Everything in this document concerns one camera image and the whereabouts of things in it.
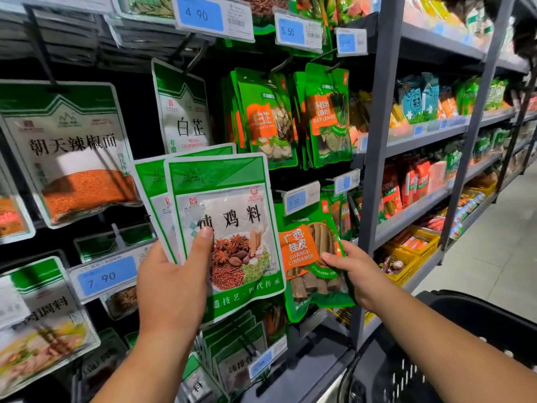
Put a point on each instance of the person's right hand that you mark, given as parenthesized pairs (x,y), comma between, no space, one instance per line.
(361,277)

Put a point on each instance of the person's left hand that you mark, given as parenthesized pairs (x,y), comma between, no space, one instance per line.
(172,306)

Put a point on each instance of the green orange Guangxi cinnamon bags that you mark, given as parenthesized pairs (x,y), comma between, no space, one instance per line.
(350,215)

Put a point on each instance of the green Guangxi cinnamon packet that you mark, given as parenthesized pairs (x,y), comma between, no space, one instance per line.
(302,247)

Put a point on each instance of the row of green white packets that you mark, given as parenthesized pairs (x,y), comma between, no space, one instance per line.
(235,356)

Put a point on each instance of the row of clear green-top packets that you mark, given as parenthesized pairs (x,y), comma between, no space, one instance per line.
(197,386)

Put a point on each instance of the green white stew seasoning packet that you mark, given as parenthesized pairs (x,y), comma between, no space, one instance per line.
(235,214)
(155,197)

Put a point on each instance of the black shopping basket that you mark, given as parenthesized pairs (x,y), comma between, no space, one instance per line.
(478,323)

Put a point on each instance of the green leaf packets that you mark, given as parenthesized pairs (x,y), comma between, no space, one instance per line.
(323,113)

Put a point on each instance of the clear chili powder packets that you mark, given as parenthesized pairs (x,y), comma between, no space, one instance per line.
(67,163)

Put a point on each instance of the green white-slice packets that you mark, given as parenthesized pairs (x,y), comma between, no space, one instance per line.
(264,121)

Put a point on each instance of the clear white-slice packets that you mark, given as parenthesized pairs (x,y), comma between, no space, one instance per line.
(180,121)

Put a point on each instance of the clear orange powder packets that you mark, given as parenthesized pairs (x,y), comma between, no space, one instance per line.
(10,214)

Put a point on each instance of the red green packets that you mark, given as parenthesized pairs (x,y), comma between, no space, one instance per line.
(336,5)

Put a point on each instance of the green red-peppercorn packets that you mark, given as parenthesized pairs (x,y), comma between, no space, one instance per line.
(260,4)

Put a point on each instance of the clear dried-leaf packets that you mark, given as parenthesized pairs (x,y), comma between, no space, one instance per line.
(147,5)

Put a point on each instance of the person's right forearm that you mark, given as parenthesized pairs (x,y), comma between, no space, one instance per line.
(436,356)

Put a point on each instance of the row of red orange packets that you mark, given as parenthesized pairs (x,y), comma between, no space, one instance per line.
(407,184)

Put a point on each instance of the row of teal yellow packets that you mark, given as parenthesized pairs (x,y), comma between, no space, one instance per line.
(415,96)

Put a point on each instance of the row of yellow snack packets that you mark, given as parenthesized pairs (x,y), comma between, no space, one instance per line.
(436,12)

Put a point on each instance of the yellow display trays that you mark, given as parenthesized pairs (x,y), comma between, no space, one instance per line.
(411,247)

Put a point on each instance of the gray metal shelving unit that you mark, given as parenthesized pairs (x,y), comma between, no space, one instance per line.
(376,163)

